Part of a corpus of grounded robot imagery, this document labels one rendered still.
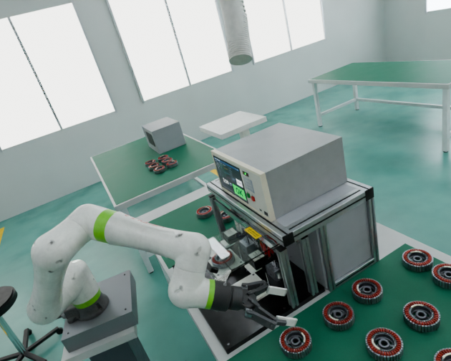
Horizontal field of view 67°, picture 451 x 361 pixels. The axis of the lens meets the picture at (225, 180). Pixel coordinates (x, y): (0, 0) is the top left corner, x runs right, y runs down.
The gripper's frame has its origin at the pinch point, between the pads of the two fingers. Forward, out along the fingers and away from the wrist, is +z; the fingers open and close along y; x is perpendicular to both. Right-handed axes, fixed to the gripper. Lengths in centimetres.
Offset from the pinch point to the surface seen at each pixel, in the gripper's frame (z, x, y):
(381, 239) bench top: 55, 9, -45
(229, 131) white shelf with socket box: -16, 22, -126
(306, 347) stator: 10.4, -12.9, 3.9
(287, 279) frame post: 3.9, -0.7, -15.2
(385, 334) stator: 33.3, 0.1, 6.0
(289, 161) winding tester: -5, 40, -31
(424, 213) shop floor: 165, -14, -154
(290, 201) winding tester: -0.1, 24.6, -29.4
